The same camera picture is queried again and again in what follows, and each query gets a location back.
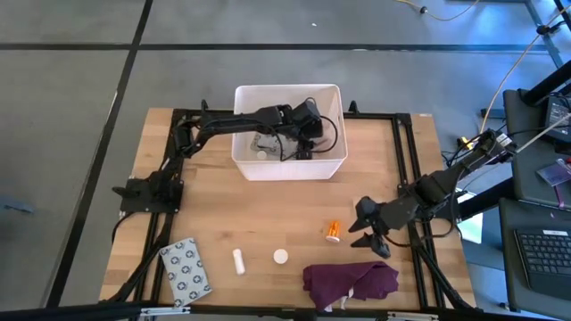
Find black side desk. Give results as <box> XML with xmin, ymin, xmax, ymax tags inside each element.
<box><xmin>498</xmin><ymin>87</ymin><xmax>571</xmax><ymax>320</ymax></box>

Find white sheet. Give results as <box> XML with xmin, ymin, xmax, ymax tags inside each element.
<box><xmin>457</xmin><ymin>191</ymin><xmax>485</xmax><ymax>244</ymax></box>

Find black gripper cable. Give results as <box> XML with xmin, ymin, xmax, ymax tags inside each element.
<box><xmin>278</xmin><ymin>114</ymin><xmax>339</xmax><ymax>162</ymax></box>

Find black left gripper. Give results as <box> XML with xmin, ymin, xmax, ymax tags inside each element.
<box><xmin>287</xmin><ymin>100</ymin><xmax>325</xmax><ymax>161</ymax></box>

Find white plastic bin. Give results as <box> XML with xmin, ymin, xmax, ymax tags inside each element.
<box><xmin>230</xmin><ymin>83</ymin><xmax>349</xmax><ymax>182</ymax></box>

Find white packet blue ring print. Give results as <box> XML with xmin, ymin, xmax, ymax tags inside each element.
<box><xmin>159</xmin><ymin>237</ymin><xmax>213</xmax><ymax>309</ymax></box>

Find purple cloth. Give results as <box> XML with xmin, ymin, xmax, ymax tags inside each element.
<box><xmin>302</xmin><ymin>260</ymin><xmax>401</xmax><ymax>312</ymax></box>

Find black support bar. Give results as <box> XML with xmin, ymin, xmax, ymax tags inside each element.
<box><xmin>454</xmin><ymin>177</ymin><xmax>514</xmax><ymax>222</ymax></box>

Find black aluminium table frame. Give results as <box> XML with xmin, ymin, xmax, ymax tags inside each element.
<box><xmin>100</xmin><ymin>98</ymin><xmax>476</xmax><ymax>316</ymax></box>

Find black foreground beam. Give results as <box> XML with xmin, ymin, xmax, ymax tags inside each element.
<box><xmin>0</xmin><ymin>301</ymin><xmax>571</xmax><ymax>321</ymax></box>

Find purple card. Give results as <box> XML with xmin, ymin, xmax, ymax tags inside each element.
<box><xmin>536</xmin><ymin>160</ymin><xmax>571</xmax><ymax>187</ymax></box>

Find black diagonal pole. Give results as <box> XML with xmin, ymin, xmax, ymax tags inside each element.
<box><xmin>520</xmin><ymin>59</ymin><xmax>571</xmax><ymax>107</ymax></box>

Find silver metal bracket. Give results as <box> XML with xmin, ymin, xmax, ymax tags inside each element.
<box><xmin>139</xmin><ymin>306</ymin><xmax>192</xmax><ymax>317</ymax></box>
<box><xmin>386</xmin><ymin>311</ymin><xmax>439</xmax><ymax>321</ymax></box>

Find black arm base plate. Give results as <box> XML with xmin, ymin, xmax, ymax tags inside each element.
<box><xmin>119</xmin><ymin>177</ymin><xmax>185</xmax><ymax>214</ymax></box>

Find white cylindrical tube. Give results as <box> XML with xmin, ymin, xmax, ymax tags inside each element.
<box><xmin>232</xmin><ymin>248</ymin><xmax>247</xmax><ymax>276</ymax></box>

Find silver blister pack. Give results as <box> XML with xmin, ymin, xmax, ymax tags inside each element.
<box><xmin>249</xmin><ymin>133</ymin><xmax>283</xmax><ymax>155</ymax></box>

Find tan cable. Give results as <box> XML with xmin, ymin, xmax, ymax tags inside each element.
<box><xmin>479</xmin><ymin>4</ymin><xmax>571</xmax><ymax>122</ymax></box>

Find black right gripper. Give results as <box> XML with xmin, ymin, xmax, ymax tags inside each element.
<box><xmin>348</xmin><ymin>195</ymin><xmax>423</xmax><ymax>259</ymax></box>

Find black laptop keyboard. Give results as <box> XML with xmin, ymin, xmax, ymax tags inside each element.
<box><xmin>513</xmin><ymin>228</ymin><xmax>571</xmax><ymax>300</ymax></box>

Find black cable bundle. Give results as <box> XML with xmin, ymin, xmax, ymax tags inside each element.
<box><xmin>441</xmin><ymin>133</ymin><xmax>487</xmax><ymax>179</ymax></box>

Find yellow floor cable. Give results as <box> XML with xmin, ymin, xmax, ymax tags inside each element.
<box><xmin>395</xmin><ymin>0</ymin><xmax>482</xmax><ymax>22</ymax></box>

